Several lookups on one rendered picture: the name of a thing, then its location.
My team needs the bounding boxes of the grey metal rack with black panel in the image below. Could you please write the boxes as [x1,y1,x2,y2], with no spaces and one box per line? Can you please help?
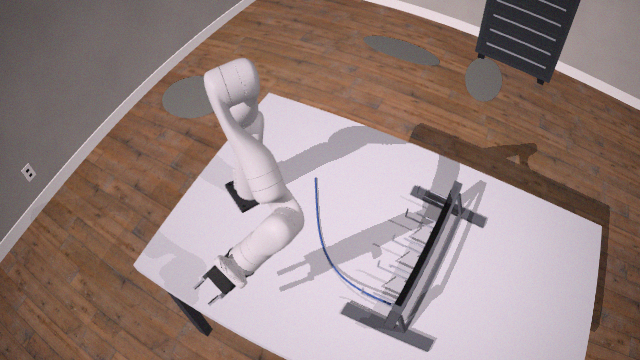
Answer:
[341,181,487,352]

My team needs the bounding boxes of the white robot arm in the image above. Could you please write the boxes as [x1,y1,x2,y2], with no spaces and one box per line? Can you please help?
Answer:
[204,58,305,265]

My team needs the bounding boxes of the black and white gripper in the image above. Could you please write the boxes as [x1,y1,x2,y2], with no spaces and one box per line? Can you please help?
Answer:
[193,241,262,306]

